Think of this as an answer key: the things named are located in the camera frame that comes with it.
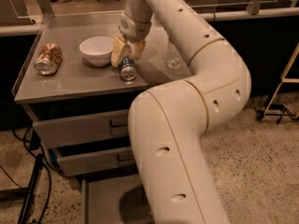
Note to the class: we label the crushed orange soda can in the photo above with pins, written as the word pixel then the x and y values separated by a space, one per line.
pixel 49 60

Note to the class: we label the steel drawer cabinet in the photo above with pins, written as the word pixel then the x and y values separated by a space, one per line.
pixel 80 88

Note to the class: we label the top steel drawer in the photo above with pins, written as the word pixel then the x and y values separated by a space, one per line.
pixel 83 129

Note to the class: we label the clear plastic water bottle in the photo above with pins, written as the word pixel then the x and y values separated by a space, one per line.
pixel 171 57

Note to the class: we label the bottom steel drawer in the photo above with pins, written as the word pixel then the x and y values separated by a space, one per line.
pixel 119 200

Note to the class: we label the black metal stand leg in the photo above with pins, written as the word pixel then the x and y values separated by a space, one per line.
pixel 30 191

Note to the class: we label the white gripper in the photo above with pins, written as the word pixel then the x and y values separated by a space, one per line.
pixel 135 28

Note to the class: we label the blue silver redbull can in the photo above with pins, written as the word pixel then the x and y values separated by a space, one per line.
pixel 127 69

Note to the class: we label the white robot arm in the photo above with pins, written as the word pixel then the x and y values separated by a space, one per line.
pixel 165 122

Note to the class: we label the middle steel drawer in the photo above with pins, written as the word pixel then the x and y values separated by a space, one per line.
pixel 85 163

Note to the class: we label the steel drawer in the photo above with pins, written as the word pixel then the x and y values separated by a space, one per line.
pixel 83 129
pixel 85 163
pixel 119 200

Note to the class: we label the white ceramic bowl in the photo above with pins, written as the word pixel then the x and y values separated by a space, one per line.
pixel 97 50

